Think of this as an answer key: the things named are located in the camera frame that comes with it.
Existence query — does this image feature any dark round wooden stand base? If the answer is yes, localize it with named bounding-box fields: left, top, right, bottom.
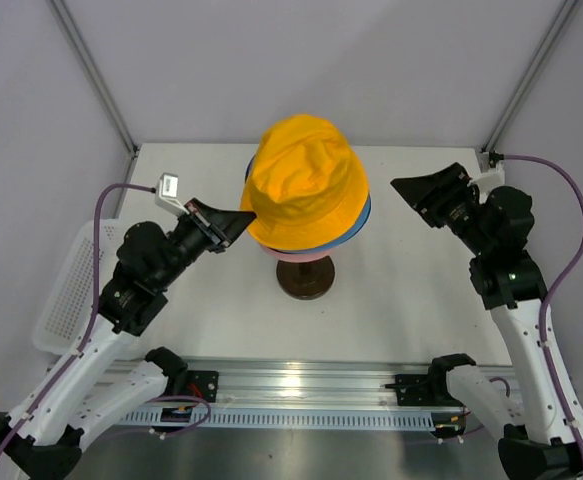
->
left=276, top=256, right=335, bottom=300

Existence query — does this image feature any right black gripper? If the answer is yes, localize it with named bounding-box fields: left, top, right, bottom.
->
left=390, top=163, right=493, bottom=257

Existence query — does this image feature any left aluminium corner post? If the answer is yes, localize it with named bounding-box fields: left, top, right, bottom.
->
left=45, top=0, right=140, bottom=157

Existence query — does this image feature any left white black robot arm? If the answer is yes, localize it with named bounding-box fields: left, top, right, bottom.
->
left=0, top=199, right=256, bottom=479

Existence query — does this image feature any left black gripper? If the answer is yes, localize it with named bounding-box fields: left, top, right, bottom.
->
left=155, top=198, right=257, bottom=290

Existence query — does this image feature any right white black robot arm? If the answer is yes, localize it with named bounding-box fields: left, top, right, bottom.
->
left=391, top=163, right=583, bottom=479

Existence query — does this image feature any pink bucket hat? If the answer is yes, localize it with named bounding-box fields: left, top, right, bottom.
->
left=260, top=245, right=334, bottom=263

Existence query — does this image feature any light blue hat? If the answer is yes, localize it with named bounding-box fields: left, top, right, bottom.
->
left=244, top=152, right=374, bottom=252

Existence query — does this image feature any dark blue bucket hat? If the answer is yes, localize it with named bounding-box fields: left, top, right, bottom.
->
left=243, top=154, right=370, bottom=254

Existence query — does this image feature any aluminium corner post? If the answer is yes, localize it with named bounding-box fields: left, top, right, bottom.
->
left=45, top=0, right=140, bottom=157
left=480, top=0, right=583, bottom=152

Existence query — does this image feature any white slotted cable duct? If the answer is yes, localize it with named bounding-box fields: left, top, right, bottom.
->
left=117, top=406, right=435, bottom=432

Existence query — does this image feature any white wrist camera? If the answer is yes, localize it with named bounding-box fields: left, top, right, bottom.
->
left=471, top=151, right=505, bottom=193
left=154, top=173, right=189, bottom=218

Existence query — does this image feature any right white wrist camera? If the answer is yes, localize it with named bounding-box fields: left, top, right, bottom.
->
left=471, top=151, right=505, bottom=193

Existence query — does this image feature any right aluminium corner post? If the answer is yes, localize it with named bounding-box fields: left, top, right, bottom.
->
left=480, top=0, right=583, bottom=152

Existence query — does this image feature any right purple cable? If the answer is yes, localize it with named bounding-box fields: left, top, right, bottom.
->
left=495, top=154, right=583, bottom=480

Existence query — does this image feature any aluminium mounting rail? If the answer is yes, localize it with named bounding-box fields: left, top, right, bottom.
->
left=90, top=357, right=527, bottom=416

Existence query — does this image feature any yellow hat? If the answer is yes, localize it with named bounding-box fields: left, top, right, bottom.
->
left=240, top=114, right=370, bottom=251

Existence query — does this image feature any white plastic basket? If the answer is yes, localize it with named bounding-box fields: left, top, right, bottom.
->
left=32, top=219, right=125, bottom=355

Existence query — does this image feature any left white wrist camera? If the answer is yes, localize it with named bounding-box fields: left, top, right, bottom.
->
left=154, top=173, right=189, bottom=218

